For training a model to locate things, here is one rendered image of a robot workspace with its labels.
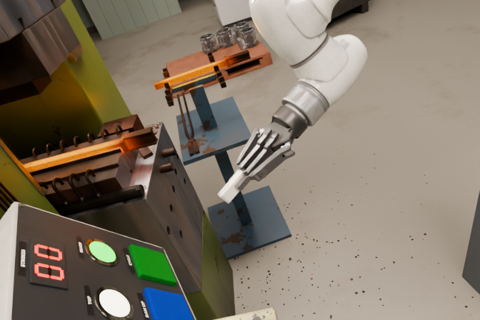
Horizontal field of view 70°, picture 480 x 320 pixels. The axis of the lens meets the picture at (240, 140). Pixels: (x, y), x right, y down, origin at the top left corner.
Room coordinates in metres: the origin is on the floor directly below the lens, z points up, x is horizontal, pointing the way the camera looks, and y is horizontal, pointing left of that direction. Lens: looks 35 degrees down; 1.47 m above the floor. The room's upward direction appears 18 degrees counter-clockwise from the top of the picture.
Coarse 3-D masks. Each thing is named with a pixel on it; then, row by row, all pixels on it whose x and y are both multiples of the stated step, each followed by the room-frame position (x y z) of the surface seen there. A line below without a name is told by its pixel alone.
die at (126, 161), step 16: (80, 144) 0.93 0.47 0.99; (32, 160) 0.93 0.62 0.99; (80, 160) 0.83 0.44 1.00; (96, 160) 0.81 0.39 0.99; (112, 160) 0.79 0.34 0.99; (128, 160) 0.82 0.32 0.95; (32, 176) 0.84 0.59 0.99; (48, 176) 0.81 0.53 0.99; (64, 176) 0.78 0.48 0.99; (80, 176) 0.77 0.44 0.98; (96, 176) 0.75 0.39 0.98; (112, 176) 0.73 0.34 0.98; (128, 176) 0.78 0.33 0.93; (48, 192) 0.75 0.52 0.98; (64, 192) 0.74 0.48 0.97; (80, 192) 0.73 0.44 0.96
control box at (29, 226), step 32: (0, 224) 0.39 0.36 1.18; (32, 224) 0.38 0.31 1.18; (64, 224) 0.41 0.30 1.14; (0, 256) 0.32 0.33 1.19; (32, 256) 0.31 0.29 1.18; (64, 256) 0.33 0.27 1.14; (128, 256) 0.39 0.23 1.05; (0, 288) 0.27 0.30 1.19; (32, 288) 0.27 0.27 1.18; (64, 288) 0.28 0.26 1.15; (96, 288) 0.30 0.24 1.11; (128, 288) 0.32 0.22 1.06; (160, 288) 0.34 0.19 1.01
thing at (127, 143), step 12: (132, 132) 0.85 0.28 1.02; (144, 132) 0.83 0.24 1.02; (96, 144) 0.87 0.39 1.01; (108, 144) 0.85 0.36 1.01; (120, 144) 0.82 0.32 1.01; (132, 144) 0.83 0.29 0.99; (144, 144) 0.83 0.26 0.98; (60, 156) 0.86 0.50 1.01; (72, 156) 0.85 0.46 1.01; (36, 168) 0.86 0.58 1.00
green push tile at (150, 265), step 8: (136, 248) 0.41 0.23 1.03; (144, 248) 0.42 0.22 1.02; (136, 256) 0.39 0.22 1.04; (144, 256) 0.40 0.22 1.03; (152, 256) 0.41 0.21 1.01; (160, 256) 0.42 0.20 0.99; (136, 264) 0.37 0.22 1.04; (144, 264) 0.38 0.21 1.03; (152, 264) 0.38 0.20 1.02; (160, 264) 0.39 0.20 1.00; (168, 264) 0.40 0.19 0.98; (144, 272) 0.36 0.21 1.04; (152, 272) 0.36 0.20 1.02; (160, 272) 0.37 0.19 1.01; (168, 272) 0.38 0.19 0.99; (152, 280) 0.35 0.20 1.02; (160, 280) 0.36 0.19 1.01; (168, 280) 0.36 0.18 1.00
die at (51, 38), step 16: (48, 16) 0.84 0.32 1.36; (64, 16) 0.91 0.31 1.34; (32, 32) 0.75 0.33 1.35; (48, 32) 0.81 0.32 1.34; (64, 32) 0.87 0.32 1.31; (0, 48) 0.73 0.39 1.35; (16, 48) 0.72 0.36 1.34; (32, 48) 0.72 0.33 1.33; (48, 48) 0.77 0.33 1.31; (64, 48) 0.83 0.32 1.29; (0, 64) 0.73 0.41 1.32; (16, 64) 0.73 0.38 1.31; (32, 64) 0.72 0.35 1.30; (48, 64) 0.74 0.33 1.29; (0, 80) 0.73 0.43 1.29; (16, 80) 0.73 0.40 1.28; (32, 80) 0.72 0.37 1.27
